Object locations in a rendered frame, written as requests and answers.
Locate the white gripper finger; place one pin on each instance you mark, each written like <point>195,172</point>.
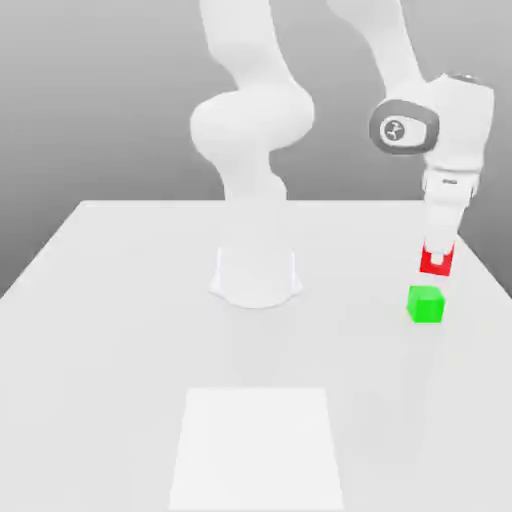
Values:
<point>439,246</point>

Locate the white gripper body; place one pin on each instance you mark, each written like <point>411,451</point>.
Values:
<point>446,208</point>

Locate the small red cube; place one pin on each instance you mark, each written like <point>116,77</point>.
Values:
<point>427,267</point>

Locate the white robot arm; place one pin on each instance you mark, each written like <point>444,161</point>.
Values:
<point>252,120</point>

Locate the small green cube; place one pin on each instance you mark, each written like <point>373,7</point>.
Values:
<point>427,306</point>

